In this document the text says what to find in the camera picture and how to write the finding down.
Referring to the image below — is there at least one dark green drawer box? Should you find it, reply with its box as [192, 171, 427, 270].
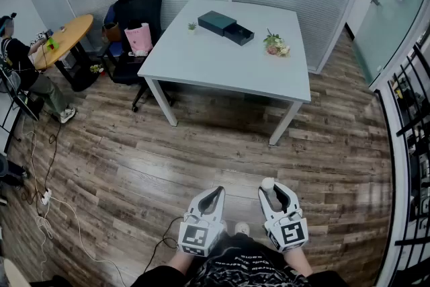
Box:
[197, 10, 255, 46]

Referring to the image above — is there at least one white square table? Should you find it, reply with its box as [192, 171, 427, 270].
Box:
[136, 0, 312, 147]

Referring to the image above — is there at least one black office chair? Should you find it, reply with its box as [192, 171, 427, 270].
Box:
[100, 0, 175, 113]

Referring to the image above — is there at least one brown paper bag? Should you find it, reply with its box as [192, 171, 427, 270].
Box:
[103, 22, 122, 43]

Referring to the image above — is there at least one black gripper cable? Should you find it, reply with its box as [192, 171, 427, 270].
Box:
[142, 216, 185, 275]

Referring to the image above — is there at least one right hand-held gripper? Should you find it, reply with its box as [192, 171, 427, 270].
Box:
[257, 183, 310, 253]

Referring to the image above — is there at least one pink paper bag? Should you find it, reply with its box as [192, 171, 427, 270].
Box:
[124, 22, 154, 56]

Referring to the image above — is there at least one round wooden table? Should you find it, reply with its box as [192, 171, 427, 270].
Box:
[33, 13, 101, 92]

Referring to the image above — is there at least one artificial flower bouquet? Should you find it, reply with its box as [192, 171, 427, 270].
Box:
[263, 28, 291, 58]

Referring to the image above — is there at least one person's right forearm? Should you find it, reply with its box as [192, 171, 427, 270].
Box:
[283, 246, 314, 277]

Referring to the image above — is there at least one black printed shirt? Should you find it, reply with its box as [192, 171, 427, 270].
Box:
[130, 231, 352, 287]

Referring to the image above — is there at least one black folding chair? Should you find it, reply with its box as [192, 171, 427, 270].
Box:
[0, 67, 42, 154]

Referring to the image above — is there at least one white power strip with cable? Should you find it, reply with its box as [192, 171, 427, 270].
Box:
[19, 130, 128, 287]

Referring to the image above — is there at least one person's left forearm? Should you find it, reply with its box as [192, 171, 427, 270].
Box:
[167, 249, 198, 275]

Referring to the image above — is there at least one black metal railing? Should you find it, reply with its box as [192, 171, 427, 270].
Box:
[373, 43, 430, 287]

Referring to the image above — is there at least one black floor cable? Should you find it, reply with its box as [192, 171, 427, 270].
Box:
[42, 124, 63, 194]

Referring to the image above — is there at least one blue chair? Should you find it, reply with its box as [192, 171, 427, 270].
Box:
[100, 5, 126, 58]

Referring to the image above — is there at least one white shoe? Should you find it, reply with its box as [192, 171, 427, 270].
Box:
[234, 221, 251, 237]

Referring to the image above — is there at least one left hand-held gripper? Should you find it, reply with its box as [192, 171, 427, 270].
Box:
[177, 186, 227, 258]

